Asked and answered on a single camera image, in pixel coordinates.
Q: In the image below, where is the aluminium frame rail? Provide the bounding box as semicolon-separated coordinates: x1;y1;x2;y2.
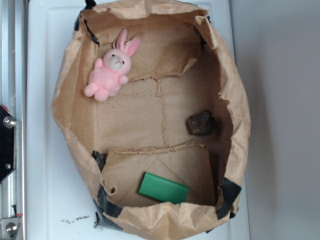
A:
0;0;28;240

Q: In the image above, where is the brown paper bag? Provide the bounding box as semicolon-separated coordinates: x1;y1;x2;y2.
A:
51;0;251;240

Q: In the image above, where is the dark brown rock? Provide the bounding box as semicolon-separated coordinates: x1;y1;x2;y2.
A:
187;110;215;136

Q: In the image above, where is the black metal bracket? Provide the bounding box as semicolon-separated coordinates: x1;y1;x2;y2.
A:
0;105;17;184

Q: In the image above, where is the silver corner bracket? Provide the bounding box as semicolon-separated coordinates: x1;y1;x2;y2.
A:
0;217;23;240

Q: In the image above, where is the pink plush bunny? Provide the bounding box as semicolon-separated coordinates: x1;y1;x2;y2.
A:
83;28;141;102

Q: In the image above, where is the green rectangular block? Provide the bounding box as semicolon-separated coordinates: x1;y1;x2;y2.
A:
138;172;189;204

